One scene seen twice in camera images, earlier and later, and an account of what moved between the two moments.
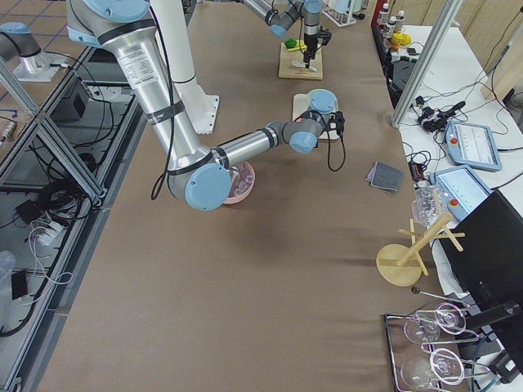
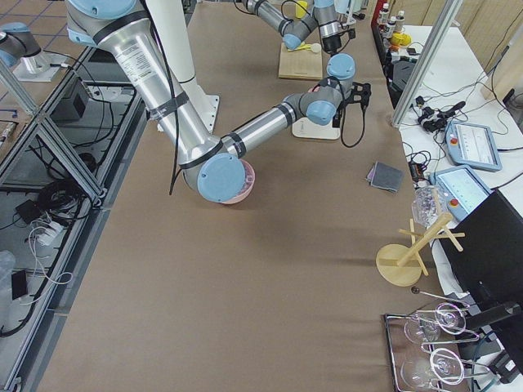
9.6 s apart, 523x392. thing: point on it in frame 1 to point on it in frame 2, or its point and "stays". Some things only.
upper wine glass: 425,328 stays
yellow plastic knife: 297,48 stays
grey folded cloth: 384,175 stays
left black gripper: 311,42 to 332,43
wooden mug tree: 400,265 stays
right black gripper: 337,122 to 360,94
